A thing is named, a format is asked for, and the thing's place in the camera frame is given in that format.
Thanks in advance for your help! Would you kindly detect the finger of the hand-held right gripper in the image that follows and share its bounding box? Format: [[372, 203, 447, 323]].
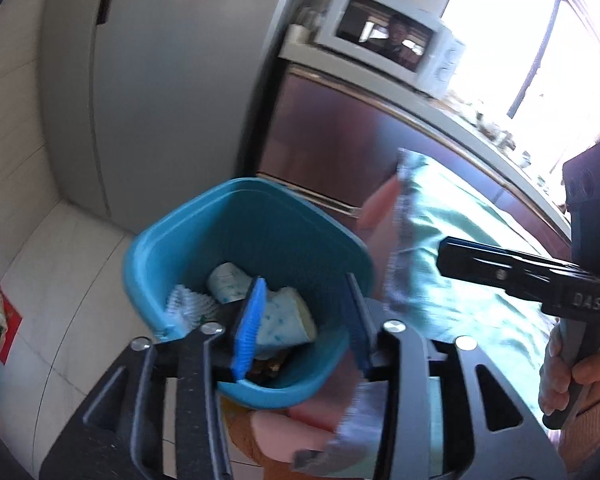
[[437, 237, 572, 311]]

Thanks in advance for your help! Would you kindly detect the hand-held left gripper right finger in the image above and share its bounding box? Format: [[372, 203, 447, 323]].
[[345, 272, 568, 480]]

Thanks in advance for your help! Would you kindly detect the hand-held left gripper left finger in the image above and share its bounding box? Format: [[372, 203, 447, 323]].
[[39, 276, 269, 480]]

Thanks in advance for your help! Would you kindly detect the white green printed carton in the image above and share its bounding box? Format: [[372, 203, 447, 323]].
[[254, 287, 319, 351]]

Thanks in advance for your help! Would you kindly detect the pale green paper cup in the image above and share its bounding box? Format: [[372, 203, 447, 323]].
[[207, 261, 254, 305]]

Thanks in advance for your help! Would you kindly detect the white foam fruit net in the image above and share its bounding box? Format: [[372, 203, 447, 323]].
[[165, 284, 221, 334]]

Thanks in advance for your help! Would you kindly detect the blue plastic bin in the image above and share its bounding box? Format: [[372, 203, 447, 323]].
[[122, 176, 376, 409]]

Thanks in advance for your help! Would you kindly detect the person's right hand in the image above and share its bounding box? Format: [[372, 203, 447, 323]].
[[539, 327, 600, 413]]

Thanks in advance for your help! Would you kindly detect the teal blanket with grey hem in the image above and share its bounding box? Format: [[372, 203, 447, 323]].
[[290, 147, 561, 480]]

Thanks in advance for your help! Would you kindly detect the brown base cabinet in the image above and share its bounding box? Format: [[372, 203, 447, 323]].
[[257, 62, 576, 262]]

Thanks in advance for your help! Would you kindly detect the large kitchen window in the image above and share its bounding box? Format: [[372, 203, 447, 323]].
[[440, 0, 600, 172]]

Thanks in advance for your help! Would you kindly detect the red flat bag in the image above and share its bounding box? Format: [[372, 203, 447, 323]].
[[0, 284, 24, 362]]

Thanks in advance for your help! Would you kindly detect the grey refrigerator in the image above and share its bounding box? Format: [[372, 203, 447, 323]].
[[40, 0, 302, 234]]

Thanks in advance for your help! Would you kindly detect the white microwave oven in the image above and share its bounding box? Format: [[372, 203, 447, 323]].
[[312, 0, 467, 99]]

